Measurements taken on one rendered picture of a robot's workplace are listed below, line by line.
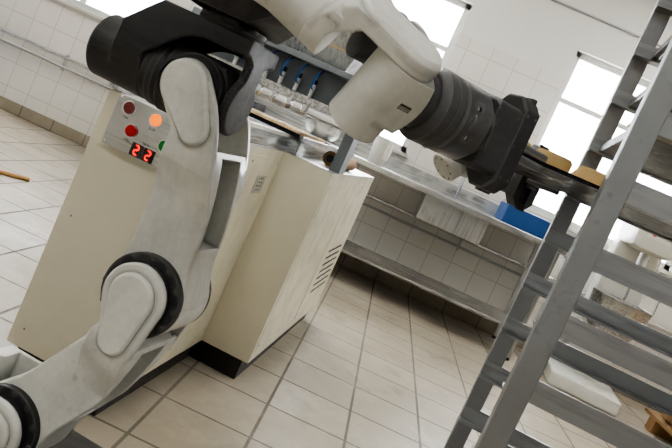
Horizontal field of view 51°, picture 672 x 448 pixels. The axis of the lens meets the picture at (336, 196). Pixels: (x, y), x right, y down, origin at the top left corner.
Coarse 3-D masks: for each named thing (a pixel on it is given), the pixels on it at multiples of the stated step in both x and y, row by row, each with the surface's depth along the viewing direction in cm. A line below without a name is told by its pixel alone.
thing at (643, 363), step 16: (576, 320) 85; (560, 336) 86; (576, 336) 85; (592, 336) 85; (608, 336) 85; (592, 352) 85; (608, 352) 85; (624, 352) 84; (640, 352) 84; (640, 368) 84; (656, 368) 83
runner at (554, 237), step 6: (552, 228) 126; (552, 234) 126; (558, 234) 126; (564, 234) 126; (546, 240) 126; (552, 240) 126; (558, 240) 126; (564, 240) 126; (570, 240) 125; (558, 246) 126; (564, 246) 126; (570, 246) 125
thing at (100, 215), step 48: (96, 144) 187; (96, 192) 187; (144, 192) 184; (48, 240) 190; (96, 240) 187; (240, 240) 244; (48, 288) 189; (96, 288) 187; (48, 336) 190; (192, 336) 240
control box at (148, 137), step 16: (128, 96) 182; (144, 112) 181; (160, 112) 180; (112, 128) 183; (144, 128) 181; (160, 128) 180; (112, 144) 183; (128, 144) 182; (144, 144) 181; (144, 160) 181
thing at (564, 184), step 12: (528, 156) 88; (516, 168) 116; (552, 168) 87; (540, 180) 119; (552, 180) 106; (564, 180) 95; (576, 180) 87; (564, 192) 122; (576, 192) 108; (588, 192) 97; (624, 216) 114; (636, 216) 102; (648, 216) 92; (648, 228) 117; (660, 228) 104
